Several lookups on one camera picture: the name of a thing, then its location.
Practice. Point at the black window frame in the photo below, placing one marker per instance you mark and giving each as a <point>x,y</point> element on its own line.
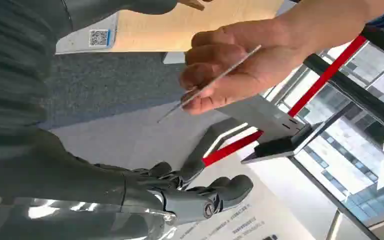
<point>361,96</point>

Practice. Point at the grey kiosk stand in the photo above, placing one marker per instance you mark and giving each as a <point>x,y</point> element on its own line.
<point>261,116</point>

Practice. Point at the white printed sign board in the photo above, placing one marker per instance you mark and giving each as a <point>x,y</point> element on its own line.
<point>261,205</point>

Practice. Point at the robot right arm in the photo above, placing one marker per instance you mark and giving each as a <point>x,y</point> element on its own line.
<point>13,66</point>

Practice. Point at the red floor tape strip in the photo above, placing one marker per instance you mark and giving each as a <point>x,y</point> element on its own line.
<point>328,75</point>

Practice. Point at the person's left hand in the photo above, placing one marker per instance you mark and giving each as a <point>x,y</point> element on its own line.
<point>255,59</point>

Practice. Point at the steel post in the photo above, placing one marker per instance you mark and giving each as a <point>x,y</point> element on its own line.
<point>333,228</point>

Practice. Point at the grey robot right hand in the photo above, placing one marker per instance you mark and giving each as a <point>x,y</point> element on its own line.
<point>62,182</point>

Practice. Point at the white QR code label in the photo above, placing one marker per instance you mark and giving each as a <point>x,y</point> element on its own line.
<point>99,37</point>

